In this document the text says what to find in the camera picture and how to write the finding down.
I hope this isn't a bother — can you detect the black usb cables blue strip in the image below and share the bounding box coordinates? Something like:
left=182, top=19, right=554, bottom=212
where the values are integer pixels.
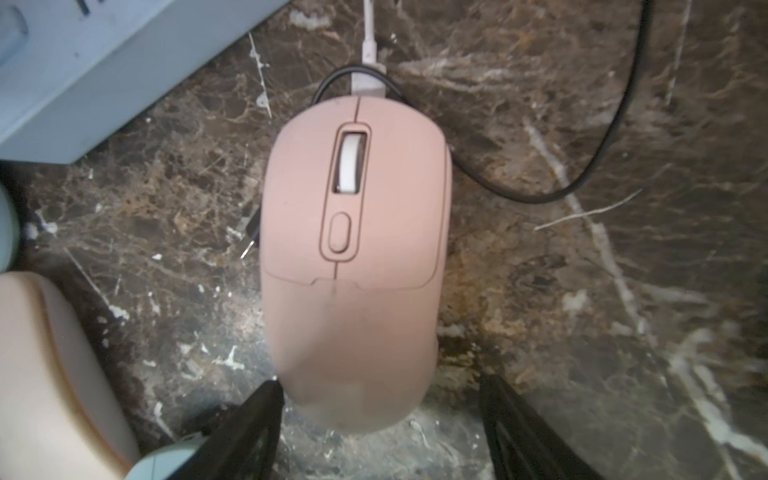
left=239, top=0, right=656, bottom=260

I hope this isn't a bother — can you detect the blue mouse middle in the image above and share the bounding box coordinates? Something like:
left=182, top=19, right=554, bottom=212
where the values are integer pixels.
left=125, top=433, right=207, bottom=480

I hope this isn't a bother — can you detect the blue mouse near strip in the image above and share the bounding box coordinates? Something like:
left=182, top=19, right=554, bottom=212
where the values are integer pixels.
left=0, top=184, right=21, bottom=273

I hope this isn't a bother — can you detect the light blue power strip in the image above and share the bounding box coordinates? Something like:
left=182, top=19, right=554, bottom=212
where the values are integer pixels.
left=1, top=1, right=285, bottom=164

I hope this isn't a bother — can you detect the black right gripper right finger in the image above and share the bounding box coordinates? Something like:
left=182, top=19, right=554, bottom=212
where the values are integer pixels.
left=479, top=375, right=603, bottom=480

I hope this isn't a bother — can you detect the pink mouse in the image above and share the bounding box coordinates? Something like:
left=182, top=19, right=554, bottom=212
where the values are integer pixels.
left=1, top=272, right=140, bottom=479
left=259, top=96, right=452, bottom=434

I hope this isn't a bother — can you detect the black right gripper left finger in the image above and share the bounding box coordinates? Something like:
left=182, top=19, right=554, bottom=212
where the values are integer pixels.
left=170, top=380, right=285, bottom=480

